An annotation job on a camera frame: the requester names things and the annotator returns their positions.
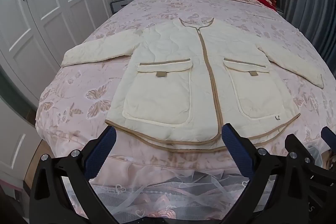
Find white panelled wardrobe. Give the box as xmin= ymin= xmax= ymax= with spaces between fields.
xmin=0 ymin=0 xmax=117 ymax=111

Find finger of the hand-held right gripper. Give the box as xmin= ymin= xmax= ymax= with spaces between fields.
xmin=321 ymin=126 xmax=336 ymax=153
xmin=285 ymin=133 xmax=315 ymax=164

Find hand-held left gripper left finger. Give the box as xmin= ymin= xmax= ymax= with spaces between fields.
xmin=29 ymin=126 xmax=117 ymax=224

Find bed with pink floral cover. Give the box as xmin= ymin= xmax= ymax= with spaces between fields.
xmin=35 ymin=0 xmax=336 ymax=188

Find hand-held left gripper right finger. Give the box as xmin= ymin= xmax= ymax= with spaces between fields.
xmin=221 ymin=123 xmax=309 ymax=224

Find white panelled door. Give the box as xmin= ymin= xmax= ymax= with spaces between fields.
xmin=0 ymin=99 xmax=42 ymax=188

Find grey nightstand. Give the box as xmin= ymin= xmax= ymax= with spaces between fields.
xmin=110 ymin=0 xmax=141 ymax=15

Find cream quilted jacket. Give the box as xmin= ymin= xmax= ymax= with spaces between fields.
xmin=61 ymin=17 xmax=324 ymax=152

